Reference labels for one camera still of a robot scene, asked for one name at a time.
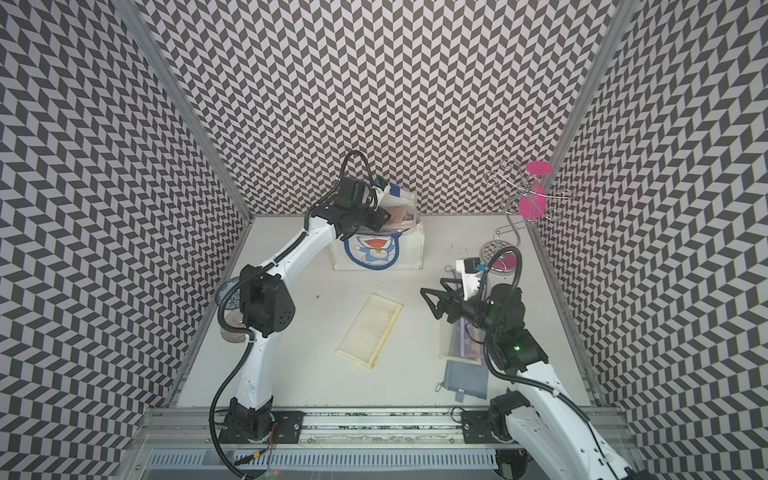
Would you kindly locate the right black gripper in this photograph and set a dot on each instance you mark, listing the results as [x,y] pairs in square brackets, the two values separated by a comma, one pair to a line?
[455,298]

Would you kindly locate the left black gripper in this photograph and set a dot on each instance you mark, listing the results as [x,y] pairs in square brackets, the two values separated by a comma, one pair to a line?
[379,214]

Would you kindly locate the white canvas bag blue handles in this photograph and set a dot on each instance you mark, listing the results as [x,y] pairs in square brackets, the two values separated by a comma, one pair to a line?
[378,251]

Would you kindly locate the small grey blue pouch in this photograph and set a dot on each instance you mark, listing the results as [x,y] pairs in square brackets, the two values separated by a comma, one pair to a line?
[464,380]

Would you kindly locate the purple mesh pouch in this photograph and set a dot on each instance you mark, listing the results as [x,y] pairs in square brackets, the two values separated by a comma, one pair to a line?
[456,286]

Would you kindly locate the pink trim mesh pouch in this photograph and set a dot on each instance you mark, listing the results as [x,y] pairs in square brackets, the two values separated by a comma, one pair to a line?
[403,211]

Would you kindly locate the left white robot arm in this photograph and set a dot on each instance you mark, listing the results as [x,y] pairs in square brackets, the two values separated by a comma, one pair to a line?
[260,305]

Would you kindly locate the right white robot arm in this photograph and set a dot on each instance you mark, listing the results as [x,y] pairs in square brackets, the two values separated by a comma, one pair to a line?
[537,413]

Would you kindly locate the blue white ceramic bowl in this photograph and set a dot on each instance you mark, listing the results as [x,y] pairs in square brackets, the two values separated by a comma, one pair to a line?
[228,294]

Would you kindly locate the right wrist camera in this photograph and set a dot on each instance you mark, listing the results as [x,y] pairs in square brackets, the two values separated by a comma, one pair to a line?
[470,271]

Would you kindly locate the chrome wire stand pink discs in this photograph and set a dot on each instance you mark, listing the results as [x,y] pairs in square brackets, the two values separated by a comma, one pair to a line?
[529,202]

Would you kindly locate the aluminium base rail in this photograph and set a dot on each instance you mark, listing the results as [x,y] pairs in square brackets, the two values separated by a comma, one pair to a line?
[325,442]

